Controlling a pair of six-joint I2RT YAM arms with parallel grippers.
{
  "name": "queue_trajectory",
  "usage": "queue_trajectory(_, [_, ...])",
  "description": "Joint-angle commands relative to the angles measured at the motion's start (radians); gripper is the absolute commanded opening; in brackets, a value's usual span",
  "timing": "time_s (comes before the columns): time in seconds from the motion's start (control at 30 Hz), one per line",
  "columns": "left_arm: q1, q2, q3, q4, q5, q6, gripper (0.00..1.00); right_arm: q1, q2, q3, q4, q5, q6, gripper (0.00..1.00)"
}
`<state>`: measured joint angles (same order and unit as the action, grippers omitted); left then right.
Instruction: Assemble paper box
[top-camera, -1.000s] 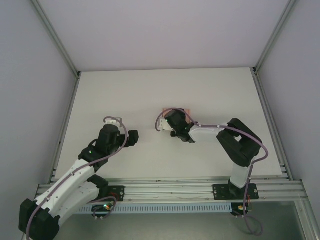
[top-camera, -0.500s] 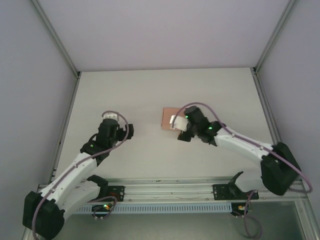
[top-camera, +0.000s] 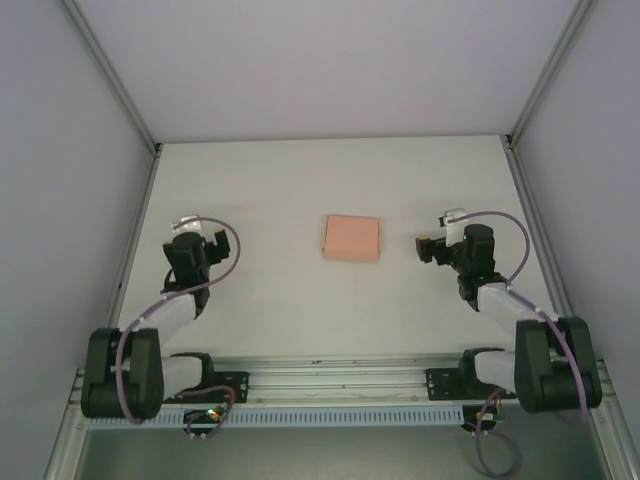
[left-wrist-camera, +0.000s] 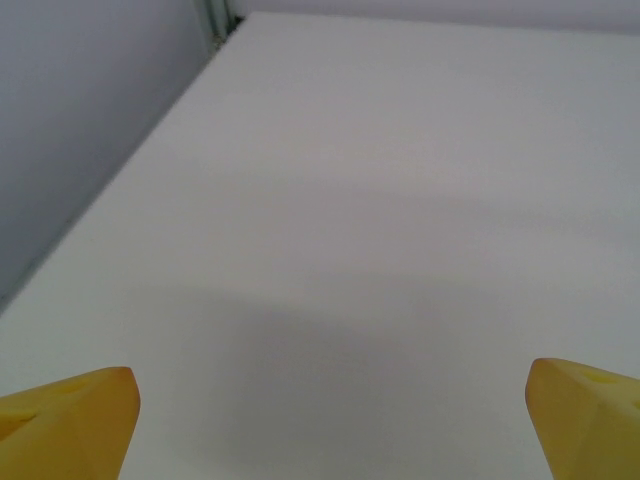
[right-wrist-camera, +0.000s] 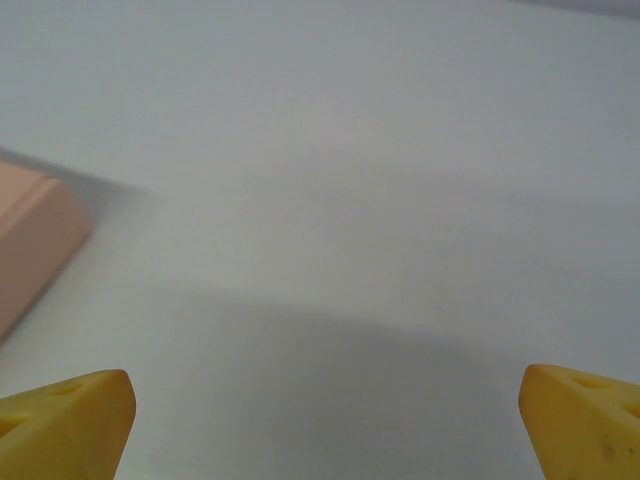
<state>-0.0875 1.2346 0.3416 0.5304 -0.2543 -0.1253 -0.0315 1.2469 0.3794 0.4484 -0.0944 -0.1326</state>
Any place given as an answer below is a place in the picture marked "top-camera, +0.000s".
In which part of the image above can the slotted grey cable duct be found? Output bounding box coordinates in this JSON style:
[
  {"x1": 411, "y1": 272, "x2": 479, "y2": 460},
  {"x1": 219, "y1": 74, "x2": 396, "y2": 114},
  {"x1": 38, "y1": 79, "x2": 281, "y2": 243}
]
[{"x1": 85, "y1": 402, "x2": 465, "y2": 429}]

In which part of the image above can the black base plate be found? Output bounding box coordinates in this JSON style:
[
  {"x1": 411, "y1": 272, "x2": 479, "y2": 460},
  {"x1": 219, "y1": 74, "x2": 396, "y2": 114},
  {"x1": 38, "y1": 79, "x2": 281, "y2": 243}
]
[
  {"x1": 213, "y1": 370, "x2": 250, "y2": 402},
  {"x1": 424, "y1": 367, "x2": 467, "y2": 402}
]

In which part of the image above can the aluminium frame post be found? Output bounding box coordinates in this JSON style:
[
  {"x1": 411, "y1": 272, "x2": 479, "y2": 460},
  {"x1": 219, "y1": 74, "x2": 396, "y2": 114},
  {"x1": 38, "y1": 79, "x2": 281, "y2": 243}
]
[
  {"x1": 60, "y1": 0, "x2": 163, "y2": 157},
  {"x1": 503, "y1": 0, "x2": 595, "y2": 151}
]

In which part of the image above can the aluminium table side rail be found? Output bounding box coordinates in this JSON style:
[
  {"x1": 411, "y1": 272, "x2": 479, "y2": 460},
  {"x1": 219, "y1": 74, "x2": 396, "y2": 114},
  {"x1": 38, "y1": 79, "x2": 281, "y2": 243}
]
[
  {"x1": 501, "y1": 138, "x2": 572, "y2": 318},
  {"x1": 106, "y1": 144, "x2": 162, "y2": 332}
]

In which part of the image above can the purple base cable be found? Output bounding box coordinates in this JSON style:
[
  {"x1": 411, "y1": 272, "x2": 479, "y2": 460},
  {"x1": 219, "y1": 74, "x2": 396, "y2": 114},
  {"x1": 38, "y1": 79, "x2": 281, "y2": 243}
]
[
  {"x1": 185, "y1": 383, "x2": 238, "y2": 442},
  {"x1": 471, "y1": 389, "x2": 524, "y2": 477}
]

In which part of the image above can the aluminium mounting rail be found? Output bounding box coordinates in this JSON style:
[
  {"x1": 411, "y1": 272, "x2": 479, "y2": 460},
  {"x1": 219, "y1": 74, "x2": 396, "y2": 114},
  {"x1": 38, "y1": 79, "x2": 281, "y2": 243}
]
[{"x1": 74, "y1": 353, "x2": 607, "y2": 407}]

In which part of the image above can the small circuit board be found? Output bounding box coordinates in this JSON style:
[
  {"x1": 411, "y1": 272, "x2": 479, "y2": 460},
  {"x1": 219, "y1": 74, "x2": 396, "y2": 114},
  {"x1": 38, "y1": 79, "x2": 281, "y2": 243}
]
[
  {"x1": 461, "y1": 403, "x2": 507, "y2": 434},
  {"x1": 182, "y1": 407, "x2": 227, "y2": 435}
]

